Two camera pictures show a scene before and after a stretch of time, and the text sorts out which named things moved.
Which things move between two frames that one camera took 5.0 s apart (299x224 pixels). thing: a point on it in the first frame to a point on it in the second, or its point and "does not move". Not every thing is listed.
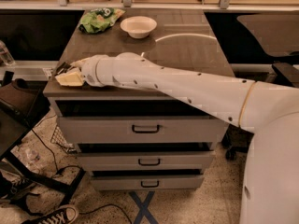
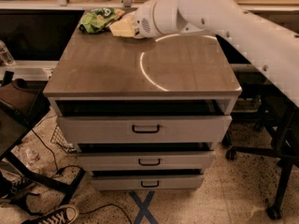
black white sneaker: (66, 215) does not move
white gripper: (90, 70) to (144, 20)
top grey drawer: (143, 129) does not move
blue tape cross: (143, 207) does not move
